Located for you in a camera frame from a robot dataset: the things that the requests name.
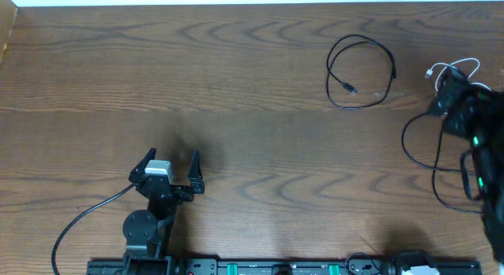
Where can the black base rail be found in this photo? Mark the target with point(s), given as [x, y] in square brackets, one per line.
[215, 267]

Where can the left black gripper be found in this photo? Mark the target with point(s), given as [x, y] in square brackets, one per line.
[196, 186]

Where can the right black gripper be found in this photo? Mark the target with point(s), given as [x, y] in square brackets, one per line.
[474, 101]

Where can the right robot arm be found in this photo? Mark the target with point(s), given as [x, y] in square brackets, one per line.
[481, 169]

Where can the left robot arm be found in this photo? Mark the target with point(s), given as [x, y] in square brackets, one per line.
[147, 232]

